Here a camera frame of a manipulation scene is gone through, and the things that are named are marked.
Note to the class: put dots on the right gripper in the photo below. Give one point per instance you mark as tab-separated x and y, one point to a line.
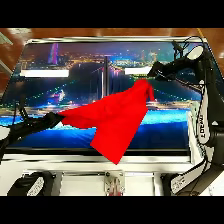
156	71

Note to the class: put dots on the red T-shirt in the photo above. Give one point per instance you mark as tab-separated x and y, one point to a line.
115	116

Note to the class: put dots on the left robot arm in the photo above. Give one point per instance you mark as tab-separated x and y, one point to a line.
31	126

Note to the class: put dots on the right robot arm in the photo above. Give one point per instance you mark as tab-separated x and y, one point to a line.
208	110

